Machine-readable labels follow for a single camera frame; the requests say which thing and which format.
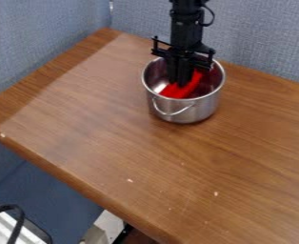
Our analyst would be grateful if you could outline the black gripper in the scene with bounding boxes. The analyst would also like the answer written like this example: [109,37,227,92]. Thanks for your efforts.
[151,20,216,87]

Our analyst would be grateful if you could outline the red star-shaped block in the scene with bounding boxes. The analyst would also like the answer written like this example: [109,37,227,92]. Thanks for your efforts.
[159,70,204,99]

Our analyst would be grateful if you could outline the metal pot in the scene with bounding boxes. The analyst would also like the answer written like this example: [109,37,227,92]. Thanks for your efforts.
[141,57,227,124]

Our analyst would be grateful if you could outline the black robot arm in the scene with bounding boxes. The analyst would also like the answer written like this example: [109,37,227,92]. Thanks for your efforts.
[151,0,216,87]

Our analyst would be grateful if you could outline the white box under table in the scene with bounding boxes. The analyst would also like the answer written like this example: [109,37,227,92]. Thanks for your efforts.
[79,211,124,244]

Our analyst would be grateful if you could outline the black cable loop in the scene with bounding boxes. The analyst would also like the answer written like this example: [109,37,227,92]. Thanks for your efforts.
[0,204,27,244]

